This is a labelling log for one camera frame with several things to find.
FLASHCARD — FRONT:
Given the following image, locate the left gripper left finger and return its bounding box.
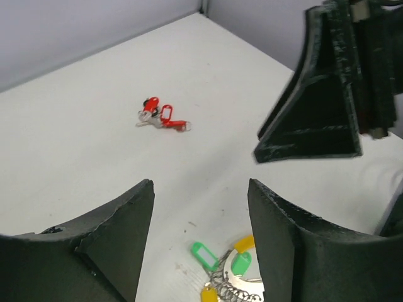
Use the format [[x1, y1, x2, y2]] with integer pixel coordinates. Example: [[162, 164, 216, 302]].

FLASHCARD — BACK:
[[1, 179, 155, 301]]

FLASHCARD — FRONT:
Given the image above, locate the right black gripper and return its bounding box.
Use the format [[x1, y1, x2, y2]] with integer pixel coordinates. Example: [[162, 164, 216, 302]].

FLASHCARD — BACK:
[[254, 1, 402, 163]]

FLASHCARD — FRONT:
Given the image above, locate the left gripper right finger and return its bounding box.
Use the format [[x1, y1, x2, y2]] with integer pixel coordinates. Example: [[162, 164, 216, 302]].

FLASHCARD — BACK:
[[247, 179, 402, 301]]

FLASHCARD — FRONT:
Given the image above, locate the green tag key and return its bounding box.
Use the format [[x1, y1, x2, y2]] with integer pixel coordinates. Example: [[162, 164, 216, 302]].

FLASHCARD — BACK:
[[191, 242, 219, 271]]

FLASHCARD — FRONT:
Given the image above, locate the red tag key upper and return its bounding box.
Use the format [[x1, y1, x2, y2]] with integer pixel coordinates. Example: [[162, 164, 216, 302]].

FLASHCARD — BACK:
[[136, 97, 161, 128]]

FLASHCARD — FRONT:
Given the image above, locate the red tag key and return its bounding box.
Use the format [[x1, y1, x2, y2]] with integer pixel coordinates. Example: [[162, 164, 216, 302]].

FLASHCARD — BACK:
[[136, 97, 161, 128], [155, 104, 191, 132]]

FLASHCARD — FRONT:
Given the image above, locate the red tag key lower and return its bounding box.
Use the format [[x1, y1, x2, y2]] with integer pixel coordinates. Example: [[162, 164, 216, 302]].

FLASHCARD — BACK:
[[155, 104, 191, 132]]

